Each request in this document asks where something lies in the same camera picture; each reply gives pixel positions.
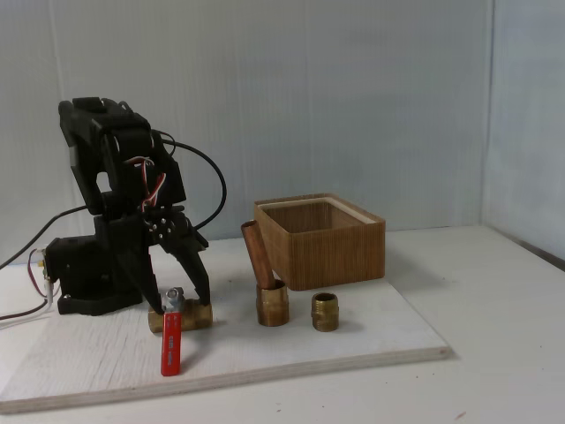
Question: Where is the black camera cable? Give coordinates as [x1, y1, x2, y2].
[0, 131, 228, 270]

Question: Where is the red black servo wire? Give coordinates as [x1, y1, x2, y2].
[125, 156, 170, 208]

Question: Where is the small gripper camera board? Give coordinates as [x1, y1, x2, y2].
[187, 220, 210, 251]

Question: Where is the tall brass coupling fitting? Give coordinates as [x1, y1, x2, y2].
[255, 279, 290, 328]

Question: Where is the ribbed wooden box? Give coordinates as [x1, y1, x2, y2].
[252, 192, 387, 292]

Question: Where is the red power wire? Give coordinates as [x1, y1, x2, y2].
[0, 247, 50, 322]

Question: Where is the white plywood board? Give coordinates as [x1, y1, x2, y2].
[0, 240, 456, 416]

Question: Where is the short brass threaded nipple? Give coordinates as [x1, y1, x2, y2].
[311, 291, 340, 332]

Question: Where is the white wire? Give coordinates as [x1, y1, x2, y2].
[0, 282, 57, 330]

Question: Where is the brass ball valve red handle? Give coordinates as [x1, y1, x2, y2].
[147, 286, 215, 377]

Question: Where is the small controller board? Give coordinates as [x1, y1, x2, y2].
[36, 245, 50, 282]

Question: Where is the copper pipe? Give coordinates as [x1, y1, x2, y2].
[240, 220, 278, 291]

